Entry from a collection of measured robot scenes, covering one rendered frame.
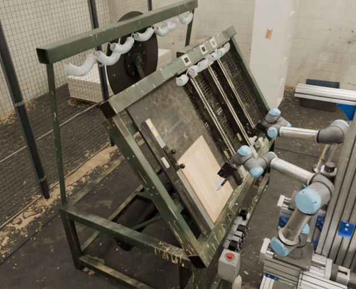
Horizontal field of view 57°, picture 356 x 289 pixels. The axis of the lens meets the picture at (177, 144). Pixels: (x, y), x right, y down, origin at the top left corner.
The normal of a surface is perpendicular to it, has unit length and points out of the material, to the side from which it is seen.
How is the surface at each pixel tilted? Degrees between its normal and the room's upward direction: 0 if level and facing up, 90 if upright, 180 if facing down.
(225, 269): 90
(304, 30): 90
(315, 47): 90
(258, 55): 90
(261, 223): 0
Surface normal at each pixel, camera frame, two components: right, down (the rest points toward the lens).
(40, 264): -0.03, -0.85
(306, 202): -0.76, 0.24
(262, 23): -0.45, 0.47
